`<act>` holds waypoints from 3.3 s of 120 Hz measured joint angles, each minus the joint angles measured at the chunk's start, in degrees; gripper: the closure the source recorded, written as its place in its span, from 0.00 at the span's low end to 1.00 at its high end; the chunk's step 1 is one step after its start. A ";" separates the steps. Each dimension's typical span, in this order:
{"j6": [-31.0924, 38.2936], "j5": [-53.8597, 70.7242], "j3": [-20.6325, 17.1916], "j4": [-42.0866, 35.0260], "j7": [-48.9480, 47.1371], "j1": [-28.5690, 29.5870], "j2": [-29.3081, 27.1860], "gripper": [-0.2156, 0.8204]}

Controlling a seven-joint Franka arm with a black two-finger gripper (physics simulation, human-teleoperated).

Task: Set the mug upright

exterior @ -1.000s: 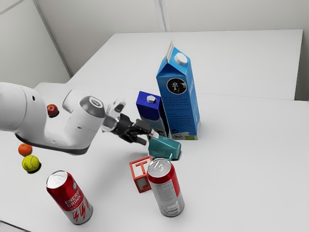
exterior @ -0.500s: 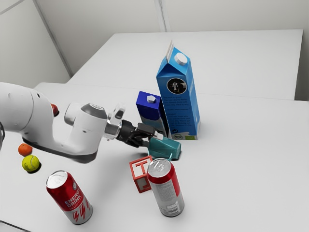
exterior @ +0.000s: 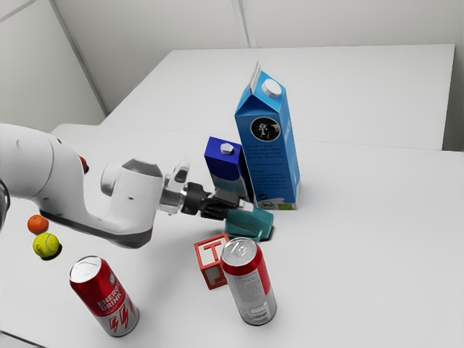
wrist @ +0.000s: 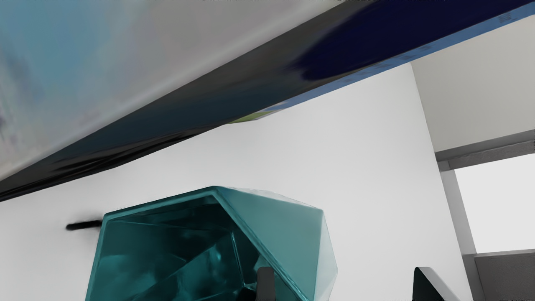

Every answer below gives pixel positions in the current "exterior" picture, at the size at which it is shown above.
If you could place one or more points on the tall light blue milk carton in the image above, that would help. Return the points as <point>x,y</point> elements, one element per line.
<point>270,152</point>

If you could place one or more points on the small dark blue carton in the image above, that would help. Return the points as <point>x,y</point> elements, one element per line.
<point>226,170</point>

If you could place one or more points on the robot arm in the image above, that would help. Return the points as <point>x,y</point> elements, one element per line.
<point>72,188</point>

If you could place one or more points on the red fruit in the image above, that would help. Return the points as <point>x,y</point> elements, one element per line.
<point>84,165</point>

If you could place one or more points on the red can with lightning print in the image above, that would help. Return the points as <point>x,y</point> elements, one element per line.
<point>105,297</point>

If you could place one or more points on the yellow tennis ball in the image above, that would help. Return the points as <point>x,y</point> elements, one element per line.
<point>46,245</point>

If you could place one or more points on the red letter block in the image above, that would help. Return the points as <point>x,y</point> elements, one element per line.
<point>210,266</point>

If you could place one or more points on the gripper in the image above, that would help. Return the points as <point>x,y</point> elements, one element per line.
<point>203,203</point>

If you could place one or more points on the orange fruit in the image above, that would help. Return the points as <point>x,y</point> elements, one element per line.
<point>37,224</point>

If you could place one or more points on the red can with grey label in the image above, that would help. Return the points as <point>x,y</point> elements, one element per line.
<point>248,282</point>

